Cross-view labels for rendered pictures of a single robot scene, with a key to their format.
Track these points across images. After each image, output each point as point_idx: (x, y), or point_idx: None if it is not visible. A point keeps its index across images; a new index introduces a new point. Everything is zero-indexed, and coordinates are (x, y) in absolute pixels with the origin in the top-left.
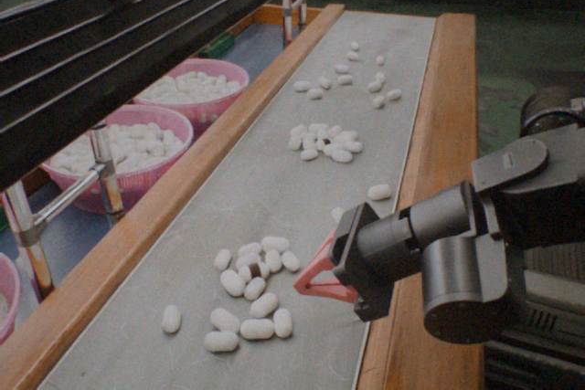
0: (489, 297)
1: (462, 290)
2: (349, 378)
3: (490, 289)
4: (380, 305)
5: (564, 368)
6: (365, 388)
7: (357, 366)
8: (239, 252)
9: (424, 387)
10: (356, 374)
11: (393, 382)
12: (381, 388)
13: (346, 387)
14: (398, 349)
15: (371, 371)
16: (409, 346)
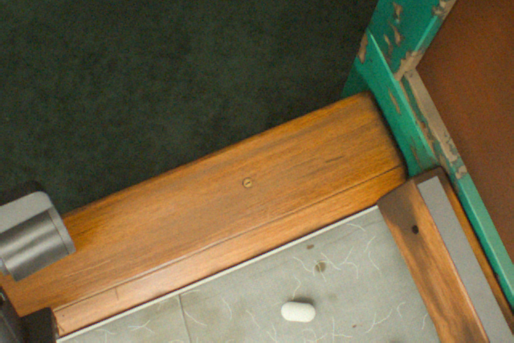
0: (48, 202)
1: (53, 223)
2: (75, 340)
3: (41, 204)
4: (46, 314)
5: None
6: (79, 319)
7: (60, 340)
8: None
9: (53, 272)
10: (67, 336)
11: (65, 297)
12: (76, 303)
13: (85, 336)
14: (30, 312)
15: (61, 324)
16: (21, 305)
